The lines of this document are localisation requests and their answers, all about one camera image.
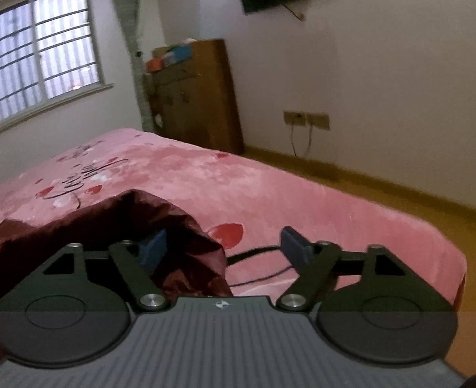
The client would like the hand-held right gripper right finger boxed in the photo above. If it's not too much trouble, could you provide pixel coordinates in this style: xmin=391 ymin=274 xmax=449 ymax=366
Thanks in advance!
xmin=276 ymin=226 xmax=402 ymax=313

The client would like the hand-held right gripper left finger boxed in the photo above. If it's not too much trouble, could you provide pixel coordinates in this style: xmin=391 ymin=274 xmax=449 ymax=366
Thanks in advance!
xmin=41 ymin=228 xmax=170 ymax=313

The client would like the maroon down jacket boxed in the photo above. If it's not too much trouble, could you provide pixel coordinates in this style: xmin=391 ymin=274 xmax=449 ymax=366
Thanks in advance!
xmin=0 ymin=189 xmax=234 ymax=372

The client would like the pink printed blanket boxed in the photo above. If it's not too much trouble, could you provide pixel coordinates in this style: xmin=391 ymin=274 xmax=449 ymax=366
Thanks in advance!
xmin=0 ymin=128 xmax=468 ymax=316

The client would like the wooden cabinet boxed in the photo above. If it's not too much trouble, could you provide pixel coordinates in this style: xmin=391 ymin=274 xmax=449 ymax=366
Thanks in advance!
xmin=146 ymin=39 xmax=245 ymax=155

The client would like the blue box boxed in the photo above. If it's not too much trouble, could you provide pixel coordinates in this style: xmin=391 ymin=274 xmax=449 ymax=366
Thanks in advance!
xmin=163 ymin=46 xmax=193 ymax=66

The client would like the grey patterned curtain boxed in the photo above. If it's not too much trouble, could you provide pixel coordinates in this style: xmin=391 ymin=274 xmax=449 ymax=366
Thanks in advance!
xmin=107 ymin=0 xmax=158 ymax=135

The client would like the barred window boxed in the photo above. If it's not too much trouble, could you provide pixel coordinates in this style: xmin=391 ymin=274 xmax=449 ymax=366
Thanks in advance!
xmin=0 ymin=0 xmax=114 ymax=138

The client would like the wooden wall outlet plate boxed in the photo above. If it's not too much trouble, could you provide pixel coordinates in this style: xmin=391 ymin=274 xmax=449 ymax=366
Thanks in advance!
xmin=306 ymin=113 xmax=331 ymax=131
xmin=283 ymin=109 xmax=307 ymax=127

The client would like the television cable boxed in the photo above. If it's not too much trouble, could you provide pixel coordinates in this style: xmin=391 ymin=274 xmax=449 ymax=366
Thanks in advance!
xmin=282 ymin=3 xmax=305 ymax=22

